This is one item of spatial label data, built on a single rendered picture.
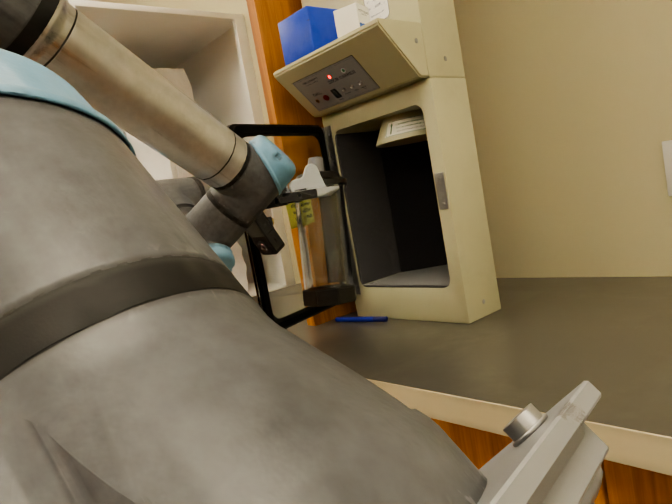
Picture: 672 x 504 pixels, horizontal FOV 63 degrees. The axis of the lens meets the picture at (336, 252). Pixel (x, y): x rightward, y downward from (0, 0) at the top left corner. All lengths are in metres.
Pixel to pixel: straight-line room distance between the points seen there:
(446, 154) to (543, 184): 0.43
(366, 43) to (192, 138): 0.48
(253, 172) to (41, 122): 0.54
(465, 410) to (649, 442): 0.22
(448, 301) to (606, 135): 0.53
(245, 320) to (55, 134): 0.08
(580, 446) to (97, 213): 0.15
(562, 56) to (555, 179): 0.28
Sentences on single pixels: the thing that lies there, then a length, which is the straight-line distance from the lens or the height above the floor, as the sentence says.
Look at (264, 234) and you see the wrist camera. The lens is 0.93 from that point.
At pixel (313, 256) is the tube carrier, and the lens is 0.98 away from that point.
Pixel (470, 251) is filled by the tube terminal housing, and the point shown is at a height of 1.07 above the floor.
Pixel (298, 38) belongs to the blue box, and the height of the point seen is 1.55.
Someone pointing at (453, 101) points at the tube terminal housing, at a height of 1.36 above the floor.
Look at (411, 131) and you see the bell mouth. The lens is 1.15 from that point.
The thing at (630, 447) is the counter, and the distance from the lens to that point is 0.66.
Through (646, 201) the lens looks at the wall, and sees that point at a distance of 1.36.
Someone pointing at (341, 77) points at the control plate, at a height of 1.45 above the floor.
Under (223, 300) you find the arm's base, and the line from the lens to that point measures 0.16.
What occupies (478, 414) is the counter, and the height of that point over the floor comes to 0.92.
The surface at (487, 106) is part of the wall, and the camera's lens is 1.52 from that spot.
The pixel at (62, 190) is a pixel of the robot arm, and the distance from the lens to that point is 0.17.
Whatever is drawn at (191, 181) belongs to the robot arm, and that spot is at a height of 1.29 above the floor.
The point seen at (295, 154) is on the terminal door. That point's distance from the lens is 1.17.
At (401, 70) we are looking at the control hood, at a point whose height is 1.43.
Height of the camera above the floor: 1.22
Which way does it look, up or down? 5 degrees down
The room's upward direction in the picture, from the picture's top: 10 degrees counter-clockwise
